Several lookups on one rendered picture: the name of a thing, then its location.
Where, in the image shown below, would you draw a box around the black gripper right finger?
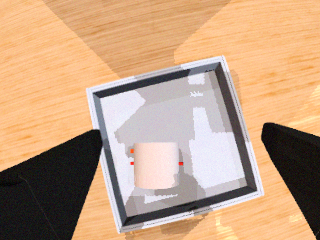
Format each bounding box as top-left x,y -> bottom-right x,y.
261,121 -> 320,240

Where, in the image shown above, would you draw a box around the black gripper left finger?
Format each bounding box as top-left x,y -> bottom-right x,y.
0,129 -> 103,240

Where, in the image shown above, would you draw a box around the white cylinder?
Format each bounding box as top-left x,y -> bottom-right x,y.
131,143 -> 184,189

